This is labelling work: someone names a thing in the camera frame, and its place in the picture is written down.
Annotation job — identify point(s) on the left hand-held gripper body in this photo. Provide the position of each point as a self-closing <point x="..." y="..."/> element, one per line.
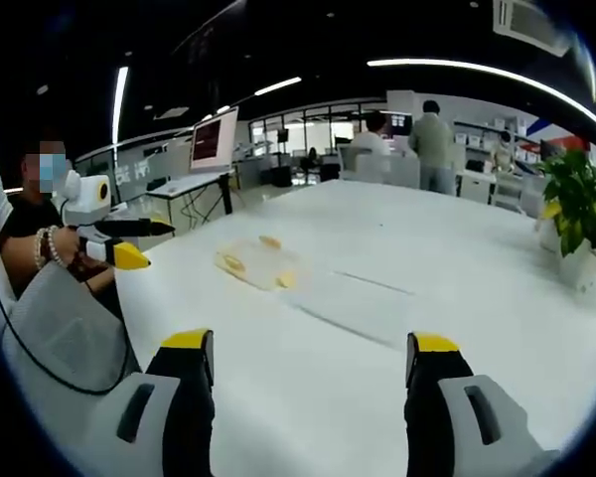
<point x="87" y="194"/>

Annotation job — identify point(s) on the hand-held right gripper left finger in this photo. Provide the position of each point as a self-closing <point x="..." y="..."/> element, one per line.
<point x="179" y="407"/>

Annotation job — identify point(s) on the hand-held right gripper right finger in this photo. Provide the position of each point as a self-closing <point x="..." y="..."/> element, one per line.
<point x="442" y="412"/>

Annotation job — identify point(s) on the yellow plastic buckle part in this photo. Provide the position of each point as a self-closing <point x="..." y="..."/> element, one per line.
<point x="286" y="279"/>
<point x="270" y="242"/>
<point x="234" y="262"/>

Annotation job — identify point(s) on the person's left hand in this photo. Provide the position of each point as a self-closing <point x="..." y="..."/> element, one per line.
<point x="72" y="248"/>

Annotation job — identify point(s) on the person's black shirt torso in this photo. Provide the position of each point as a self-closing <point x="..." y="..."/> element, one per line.
<point x="25" y="213"/>

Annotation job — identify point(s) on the white office desk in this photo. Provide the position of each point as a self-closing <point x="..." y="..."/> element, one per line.
<point x="189" y="186"/>

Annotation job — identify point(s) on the grey fabric chair back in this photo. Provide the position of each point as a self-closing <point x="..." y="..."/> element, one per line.
<point x="64" y="328"/>

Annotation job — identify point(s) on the ceiling strip light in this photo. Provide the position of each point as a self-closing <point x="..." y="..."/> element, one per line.
<point x="278" y="86"/>
<point x="477" y="67"/>
<point x="119" y="104"/>

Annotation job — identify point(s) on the computer monitor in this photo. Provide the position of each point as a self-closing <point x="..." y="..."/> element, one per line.
<point x="213" y="141"/>

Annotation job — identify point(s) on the seated person in black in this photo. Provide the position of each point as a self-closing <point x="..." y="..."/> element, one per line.
<point x="10" y="318"/>

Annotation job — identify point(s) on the clear plastic bag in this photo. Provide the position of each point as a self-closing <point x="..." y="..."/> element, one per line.
<point x="265" y="266"/>

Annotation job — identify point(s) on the white plant pot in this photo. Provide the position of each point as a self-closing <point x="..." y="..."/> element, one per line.
<point x="581" y="268"/>

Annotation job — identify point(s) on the white cabinet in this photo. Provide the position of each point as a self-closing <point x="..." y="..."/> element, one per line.
<point x="477" y="188"/>

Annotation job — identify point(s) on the white office chair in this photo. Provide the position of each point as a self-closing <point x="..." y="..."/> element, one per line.
<point x="362" y="161"/>

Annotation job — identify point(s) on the green potted plant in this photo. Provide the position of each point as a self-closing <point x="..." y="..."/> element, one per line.
<point x="583" y="194"/>

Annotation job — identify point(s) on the white storage shelf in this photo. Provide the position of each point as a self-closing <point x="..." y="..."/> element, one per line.
<point x="496" y="136"/>

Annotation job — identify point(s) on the ceiling air conditioner vent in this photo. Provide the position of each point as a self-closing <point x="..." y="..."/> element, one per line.
<point x="531" y="22"/>

